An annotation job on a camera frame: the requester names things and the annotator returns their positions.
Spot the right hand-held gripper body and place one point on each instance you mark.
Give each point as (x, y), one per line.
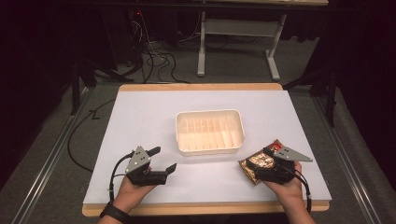
(288, 155)

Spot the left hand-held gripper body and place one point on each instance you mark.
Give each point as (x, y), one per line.
(138, 161)

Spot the gold and red snack packet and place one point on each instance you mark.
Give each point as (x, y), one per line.
(261, 161)

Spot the person's left hand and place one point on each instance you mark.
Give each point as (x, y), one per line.
(130, 194)

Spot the person's right hand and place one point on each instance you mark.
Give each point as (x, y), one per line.
(289, 191)

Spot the white table mat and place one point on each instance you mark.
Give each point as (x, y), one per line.
(149, 124)

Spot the white plastic basket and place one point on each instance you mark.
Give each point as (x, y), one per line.
(209, 132)

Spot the black wristwatch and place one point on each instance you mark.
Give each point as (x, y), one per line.
(114, 213)

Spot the black metal stand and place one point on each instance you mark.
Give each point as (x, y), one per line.
(76, 84)
(330, 93)

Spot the metal floor rail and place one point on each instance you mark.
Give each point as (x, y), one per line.
(49, 155)
(345, 155)

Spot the white desk frame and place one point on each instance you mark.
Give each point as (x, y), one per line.
(239, 28)

